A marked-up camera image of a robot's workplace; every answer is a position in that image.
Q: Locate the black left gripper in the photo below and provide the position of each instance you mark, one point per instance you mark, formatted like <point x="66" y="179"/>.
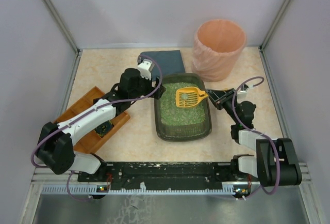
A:
<point x="158" y="90"/>

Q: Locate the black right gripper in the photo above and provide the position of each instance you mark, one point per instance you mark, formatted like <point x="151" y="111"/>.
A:
<point x="221" y="100"/>

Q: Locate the yellow plastic litter scoop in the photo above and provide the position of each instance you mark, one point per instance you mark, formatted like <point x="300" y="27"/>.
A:
<point x="189" y="97"/>

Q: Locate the dark green litter box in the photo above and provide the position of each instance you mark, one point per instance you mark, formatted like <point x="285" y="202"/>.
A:
<point x="181" y="124"/>

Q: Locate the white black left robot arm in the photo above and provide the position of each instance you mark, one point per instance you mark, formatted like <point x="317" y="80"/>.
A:
<point x="55" y="148"/>

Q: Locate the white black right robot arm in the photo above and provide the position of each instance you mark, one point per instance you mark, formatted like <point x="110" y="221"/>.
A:
<point x="264" y="166"/>

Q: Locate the dark teal folded cloth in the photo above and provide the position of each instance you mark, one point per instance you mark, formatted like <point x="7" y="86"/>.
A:
<point x="170" y="62"/>

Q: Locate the orange trash bin with bag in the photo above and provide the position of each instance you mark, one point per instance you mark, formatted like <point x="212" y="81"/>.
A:
<point x="217" y="46"/>

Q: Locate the black coiled item in tray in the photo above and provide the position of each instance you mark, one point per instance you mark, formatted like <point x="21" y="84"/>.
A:
<point x="104" y="128"/>

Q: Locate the orange compartment tray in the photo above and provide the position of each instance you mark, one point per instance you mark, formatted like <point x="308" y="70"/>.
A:
<point x="96" y="138"/>

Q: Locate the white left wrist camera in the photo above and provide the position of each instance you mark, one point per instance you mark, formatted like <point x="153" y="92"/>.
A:
<point x="145" y="67"/>

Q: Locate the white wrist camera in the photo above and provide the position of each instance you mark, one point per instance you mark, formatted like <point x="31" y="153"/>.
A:
<point x="242" y="92"/>
<point x="145" y="67"/>

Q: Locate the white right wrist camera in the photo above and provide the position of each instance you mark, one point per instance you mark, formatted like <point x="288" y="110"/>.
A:
<point x="242" y="92"/>

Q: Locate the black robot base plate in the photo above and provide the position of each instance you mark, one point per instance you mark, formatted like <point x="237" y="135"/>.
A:
<point x="163" y="176"/>

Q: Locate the white slotted cable duct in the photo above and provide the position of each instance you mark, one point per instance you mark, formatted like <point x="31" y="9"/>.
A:
<point x="94" y="189"/>

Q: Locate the aluminium frame post right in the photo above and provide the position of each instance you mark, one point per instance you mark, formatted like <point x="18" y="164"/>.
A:
<point x="279" y="16"/>

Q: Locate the aluminium frame post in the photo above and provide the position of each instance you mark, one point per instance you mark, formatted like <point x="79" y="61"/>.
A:
<point x="61" y="25"/>
<point x="279" y="16"/>

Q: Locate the aluminium frame post left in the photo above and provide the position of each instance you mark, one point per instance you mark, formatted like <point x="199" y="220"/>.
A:
<point x="61" y="25"/>

